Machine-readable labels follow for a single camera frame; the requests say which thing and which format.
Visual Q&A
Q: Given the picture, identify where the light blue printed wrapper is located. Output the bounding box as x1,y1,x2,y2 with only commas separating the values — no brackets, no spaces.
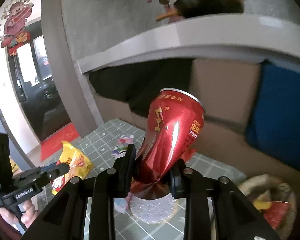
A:
111,134,135,158

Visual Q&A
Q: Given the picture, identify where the black hanging cloth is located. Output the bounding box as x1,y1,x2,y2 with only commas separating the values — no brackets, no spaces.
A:
89,58,193,118

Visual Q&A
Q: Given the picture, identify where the person's left hand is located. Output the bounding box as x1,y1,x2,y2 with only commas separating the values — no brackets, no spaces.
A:
0,200,39,233

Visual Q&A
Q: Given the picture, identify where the white printed wrapper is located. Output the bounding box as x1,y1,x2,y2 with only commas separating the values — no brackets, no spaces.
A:
114,197,130,214

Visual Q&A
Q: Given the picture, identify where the white kitchen counter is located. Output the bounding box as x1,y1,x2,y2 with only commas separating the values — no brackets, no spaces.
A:
77,14,300,77

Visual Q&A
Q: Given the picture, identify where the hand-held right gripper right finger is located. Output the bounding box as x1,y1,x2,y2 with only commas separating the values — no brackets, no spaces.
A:
169,159,282,240

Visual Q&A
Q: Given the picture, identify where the red figure wall poster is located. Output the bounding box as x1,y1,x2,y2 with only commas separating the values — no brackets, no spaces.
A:
0,0,39,57

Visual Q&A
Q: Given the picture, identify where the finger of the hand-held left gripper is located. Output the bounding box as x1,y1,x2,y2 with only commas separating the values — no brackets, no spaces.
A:
39,162,70,172
41,169,68,182

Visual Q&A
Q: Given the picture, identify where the yellow snack packet red label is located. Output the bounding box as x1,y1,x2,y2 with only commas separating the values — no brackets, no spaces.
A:
51,140,94,196

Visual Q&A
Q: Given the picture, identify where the red crushed drink can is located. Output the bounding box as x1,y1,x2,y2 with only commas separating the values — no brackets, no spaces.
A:
130,88,206,200

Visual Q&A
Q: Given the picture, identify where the brown cardboard panel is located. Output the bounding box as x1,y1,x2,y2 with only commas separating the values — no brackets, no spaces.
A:
94,58,300,195

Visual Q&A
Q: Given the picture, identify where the grey trash bin beige liner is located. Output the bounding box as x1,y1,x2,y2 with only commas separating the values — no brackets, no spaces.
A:
237,174,298,240

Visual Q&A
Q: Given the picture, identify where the green checked tablecloth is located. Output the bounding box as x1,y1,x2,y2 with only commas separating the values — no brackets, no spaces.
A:
37,119,245,240

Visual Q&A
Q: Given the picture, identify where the black wok wooden handle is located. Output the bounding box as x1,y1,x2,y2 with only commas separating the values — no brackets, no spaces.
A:
156,0,245,22

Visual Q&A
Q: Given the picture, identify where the blue hanging cloth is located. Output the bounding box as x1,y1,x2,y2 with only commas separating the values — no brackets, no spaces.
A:
245,60,300,167

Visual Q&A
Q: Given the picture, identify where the red door mat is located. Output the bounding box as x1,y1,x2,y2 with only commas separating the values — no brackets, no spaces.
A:
40,123,80,162

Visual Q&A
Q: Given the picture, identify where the crumpled yellow wrapper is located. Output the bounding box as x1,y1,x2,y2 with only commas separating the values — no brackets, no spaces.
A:
254,197,273,210

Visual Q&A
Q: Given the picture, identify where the red paper cup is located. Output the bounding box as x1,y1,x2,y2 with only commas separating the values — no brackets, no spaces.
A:
262,201,292,229

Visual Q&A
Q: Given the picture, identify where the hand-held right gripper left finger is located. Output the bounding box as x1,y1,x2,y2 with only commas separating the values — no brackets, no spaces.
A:
20,144,137,240

